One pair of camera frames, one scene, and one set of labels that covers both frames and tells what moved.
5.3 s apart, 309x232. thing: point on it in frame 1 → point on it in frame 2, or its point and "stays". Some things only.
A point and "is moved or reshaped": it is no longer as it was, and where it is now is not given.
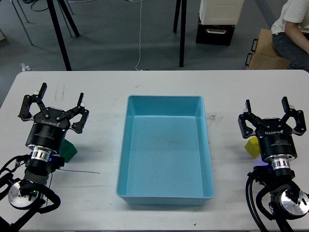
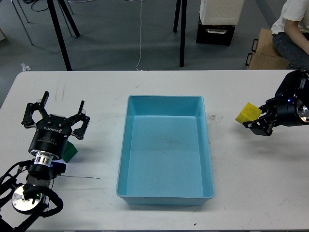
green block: x=68 y=151 stays
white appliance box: x=221 y=12 stays
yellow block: x=253 y=147 is moved or reshaped
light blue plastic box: x=165 y=155 stays
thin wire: x=79 y=171 → x=80 y=177
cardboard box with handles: x=264 y=55 stays
